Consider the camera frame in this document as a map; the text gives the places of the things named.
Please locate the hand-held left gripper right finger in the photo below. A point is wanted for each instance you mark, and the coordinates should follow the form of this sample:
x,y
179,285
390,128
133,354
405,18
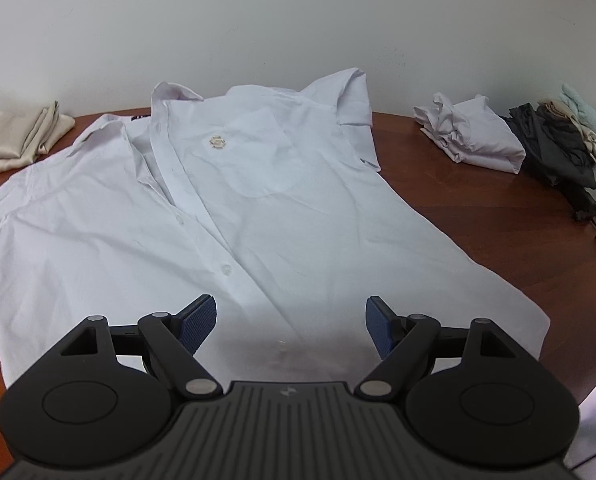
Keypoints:
x,y
379,327

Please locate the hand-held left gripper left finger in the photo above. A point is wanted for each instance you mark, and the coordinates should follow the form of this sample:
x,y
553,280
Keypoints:
x,y
198,322

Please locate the white collared shirt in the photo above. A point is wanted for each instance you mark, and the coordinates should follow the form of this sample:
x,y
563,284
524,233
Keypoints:
x,y
278,185

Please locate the crumpled white shirt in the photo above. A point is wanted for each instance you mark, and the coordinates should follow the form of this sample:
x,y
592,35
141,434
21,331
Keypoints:
x,y
472,135

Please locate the black folding umbrella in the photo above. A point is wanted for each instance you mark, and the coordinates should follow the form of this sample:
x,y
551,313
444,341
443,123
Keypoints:
x,y
582,202

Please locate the dark grey garment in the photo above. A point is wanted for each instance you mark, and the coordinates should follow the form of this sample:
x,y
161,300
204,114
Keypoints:
x,y
552,150

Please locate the folded beige satin cloth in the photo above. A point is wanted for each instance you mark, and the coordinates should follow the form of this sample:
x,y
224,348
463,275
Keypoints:
x,y
13,135

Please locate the mint green cloth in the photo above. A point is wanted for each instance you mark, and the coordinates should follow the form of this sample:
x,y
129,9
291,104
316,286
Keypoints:
x,y
585,107

